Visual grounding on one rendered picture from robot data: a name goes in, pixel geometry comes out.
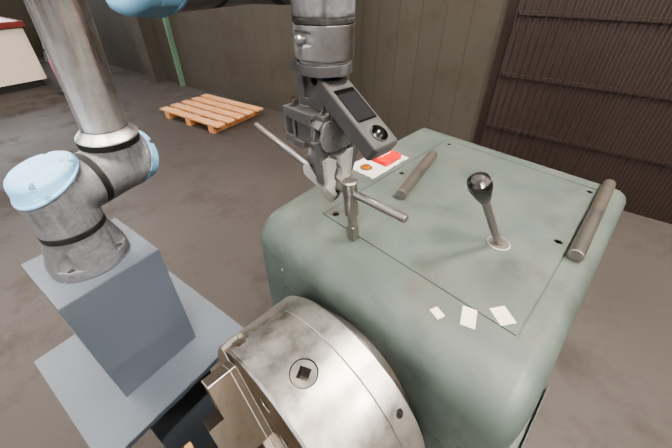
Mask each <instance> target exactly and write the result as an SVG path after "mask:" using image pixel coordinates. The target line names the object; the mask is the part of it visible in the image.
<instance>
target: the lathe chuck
mask: <svg viewBox="0 0 672 448"><path fill-rule="evenodd" d="M241 337H243V338H245V339H246V340H247V341H246V342H245V343H243V344H242V345H241V346H240V347H238V346H236V347H235V348H233V349H232V350H231V351H230V356H231V357H232V359H233V361H234V363H235V365H236V366H237V368H238V370H239V372H240V374H241V375H242V377H243V379H244V381H245V383H246V384H247V386H248V388H249V390H250V392H251V394H252V395H253V397H254V399H255V401H256V403H257V404H258V406H259V408H260V410H261V412H262V413H263V415H264V417H265V419H266V421H267V422H268V424H269V426H270V427H271V428H272V429H271V430H273V431H274V432H275V434H276V435H277V437H278V438H279V439H280V441H281V442H282V444H283V445H284V447H285V448H401V446H400V444H399V441H398V439H397V437H396V436H395V434H394V432H393V430H392V428H391V426H390V425H389V423H388V421H387V420H386V418H385V416H384V415H383V413H382V411H381V410H380V408H379V407H378V405H377V404H376V402H375V401H374V399H373V398H372V396H371V395H370V394H369V392H368V391H367V389H366V388H365V387H364V385H363V384H362V383H361V381H360V380H359V379H358V377H357V376H356V375H355V374H354V372H353V371H352V370H351V369H350V368H349V366H348V365H347V364H346V363H345V362H344V361H343V359H342V358H341V357H340V356H339V355H338V354H337V353H336V352H335V351H334V350H333V348H332V347H331V346H330V345H329V344H328V343H327V342H326V341H325V340H324V339H323V338H322V337H320V336H319V335H318V334H317V333H316V332H315V331H314V330H313V329H311V328H310V327H309V326H308V325H307V324H305V323H304V322H303V321H301V320H300V319H298V318H297V317H295V316H294V315H292V314H290V313H288V312H286V311H284V310H280V309H270V310H268V311H267V312H265V313H264V314H263V315H261V316H260V317H259V318H257V319H256V320H255V321H253V322H252V323H250V324H249V325H248V326H246V327H245V328H244V329H242V330H241V331H240V332H238V333H237V334H235V335H234V336H233V337H231V338H230V339H229V340H227V341H226V342H225V343H223V344H222V345H221V346H219V349H218V357H219V361H220V364H221V365H223V363H224V362H226V361H227V360H228V361H229V359H228V358H227V357H228V356H226V354H225V352H224V350H225V349H227V348H228V347H229V346H231V345H230V344H231V343H233V342H234V341H235V340H237V339H240V338H241ZM302 359H307V360H310V361H312V362H313V363H314V364H315V365H316V367H317V370H318V379H317V381H316V382H315V384H314V385H313V386H311V387H310V388H307V389H299V388H297V387H295V386H294V385H293V384H292V383H291V381H290V378H289V373H290V369H291V367H292V365H293V364H294V363H295V362H297V361H299V360H302Z"/></svg>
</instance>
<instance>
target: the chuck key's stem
mask: <svg viewBox="0 0 672 448"><path fill-rule="evenodd" d="M342 187H343V199H344V211H345V215H346V216H347V217H348V225H347V235H348V239H349V240H351V241H353V242H355V241H356V240H357V239H358V238H359V227H358V224H357V218H356V216H357V215H358V214H359V207H358V200H356V199H354V198H353V197H352V194H353V193H354V192H355V191H358V188H357V179H355V178H353V177H347V178H345V179H343V180H342Z"/></svg>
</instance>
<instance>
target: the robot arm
mask: <svg viewBox="0 0 672 448"><path fill-rule="evenodd" d="M103 1H105V2H106V3H107V4H108V6H109V7H110V8H111V9H112V10H114V11H116V12H117V13H120V14H122V15H125V16H129V17H150V18H163V17H168V16H171V15H174V14H176V13H183V12H191V11H198V10H206V9H216V8H223V7H231V6H239V5H247V4H270V5H291V14H292V22H293V35H294V50H295V57H296V58H291V59H289V68H290V70H293V71H296V73H297V88H298V94H297V95H293V96H292V98H291V103H289V104H285V105H283V114H284V124H285V135H286V139H287V140H289V141H291V142H293V143H295V145H297V146H299V147H301V148H303V149H304V148H307V147H309V148H310V149H309V151H308V162H309V163H307V164H304V165H303V171H304V174H305V175H306V176H307V177H308V178H309V179H310V180H311V181H312V182H313V183H315V184H316V185H317V186H318V187H319V189H320V191H321V193H322V195H323V196H324V197H325V198H326V199H327V200H328V201H329V202H333V201H335V200H337V199H338V197H339V196H340V194H341V193H342V192H340V191H338V190H336V189H335V187H336V181H337V182H339V183H342V180H343V179H345V178H347V177H349V176H350V173H351V170H352V169H353V167H354V164H355V160H356V157H357V154H358V151H359V152H360V153H361V154H362V156H363V157H364V158H365V160H367V161H371V160H373V159H375V158H378V157H380V156H382V155H384V154H386V153H388V152H390V151H391V150H392V149H393V148H394V147H395V145H396V144H397V138H396V137H395V136H394V135H393V133H392V132H391V131H390V130H389V128H388V127H387V126H386V125H385V124H384V122H383V121H382V120H381V119H380V117H379V116H378V115H377V114H376V113H375V111H374V110H373V109H372V108H371V106H370V105H369V104H368V103H367V101H366V100H365V99H364V98H363V97H362V95H361V94H360V93H359V92H358V90H357V89H356V88H355V87H354V86H353V84H352V83H351V82H350V81H349V79H348V78H347V77H342V76H346V75H348V74H350V73H351V72H352V58H353V57H354V50H355V4H356V0H103ZM24 3H25V5H26V7H27V10H28V12H29V14H30V17H31V19H32V21H33V23H34V26H35V28H36V30H37V33H38V35H39V37H40V40H41V42H42V44H43V47H44V49H45V51H46V54H47V56H48V58H49V60H50V63H51V65H52V67H53V70H54V72H55V74H56V77H57V79H58V81H59V84H60V86H61V88H62V90H63V93H64V95H65V97H66V100H67V102H68V104H69V107H70V109H71V111H72V114H73V116H74V118H75V121H76V123H77V125H78V127H79V131H78V132H77V134H76V135H75V137H74V140H75V143H76V145H77V147H78V150H79V151H78V152H76V153H73V154H72V153H70V152H68V151H52V152H48V153H47V154H40V155H37V156H34V157H32V158H29V159H27V160H25V161H23V162H22V163H20V164H18V165H17V166H16V167H14V168H13V169H12V170H11V171H10V172H9V173H8V174H7V175H6V178H5V179H4V182H3V186H4V190H5V192H6V193H7V195H8V196H9V198H10V201H11V204H12V206H13V207H14V208H15V209H17V210H18V212H19V213H20V214H21V216H22V217H23V219H24V220H25V222H26V223H27V224H28V226H29V227H30V229H31V230H32V232H33V233H34V234H35V236H36V237H37V239H38V240H39V241H40V243H41V245H42V251H43V259H44V266H45V269H46V271H47V272H48V274H49V275H50V276H51V278H52V279H53V280H55V281H57V282H60V283H77V282H83V281H86V280H90V279H93V278H95V277H98V276H100V275H102V274H104V273H106V272H107V271H109V270H111V269H112V268H114V267H115V266H116V265H118V264H119V263H120V262H121V261H122V260H123V259H124V257H125V256H126V255H127V253H128V251H129V247H130V244H129V241H128V239H127V237H126V235H125V233H124V232H123V231H122V230H120V229H119V228H118V227H117V226H116V225H114V224H113V223H112V222H111V221H110V220H109V219H107V217H106V216H105V214H104V212H103V210H102V208H101V207H102V206H103V205H104V204H106V203H108V202H109V201H111V200H113V199H114V198H116V197H118V196H120V195H121V194H123V193H125V192H126V191H128V190H130V189H132V188H133V187H135V186H137V185H140V184H142V183H144V182H145V181H146V180H147V179H148V178H150V177H151V176H153V175H154V174H155V173H156V171H157V169H158V167H159V155H158V151H157V149H156V146H155V145H154V143H151V139H150V138H149V137H148V136H147V135H146V134H145V133H144V132H142V131H140V130H138V128H137V127H136V126H135V125H133V124H131V123H129V122H128V121H127V119H126V116H125V113H124V110H123V107H122V104H121V101H120V98H119V95H118V92H117V89H116V86H115V83H114V80H113V77H112V74H111V71H110V68H109V65H108V62H107V59H106V56H105V53H104V50H103V47H102V44H101V41H100V38H99V35H98V32H97V29H96V26H95V23H94V20H93V17H92V14H91V11H90V8H89V5H88V2H87V0H24ZM339 77H342V78H339ZM294 96H297V98H296V99H293V97H294ZM297 104H298V106H295V107H294V105H297ZM287 118H288V123H287ZM288 129H289V132H288Z"/></svg>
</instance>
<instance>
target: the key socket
mask: <svg viewBox="0 0 672 448"><path fill-rule="evenodd" d="M289 378H290V381H291V383H292V384H293V385H294V386H295V387H297V388H299V389H307V388H310V387H311V386H313V385H314V384H315V382H316V381H317V379H318V370H317V367H316V365H315V364H314V363H313V362H312V361H310V360H307V359H302V360H299V361H297V362H295V363H294V364H293V365H292V367H291V369H290V373H289Z"/></svg>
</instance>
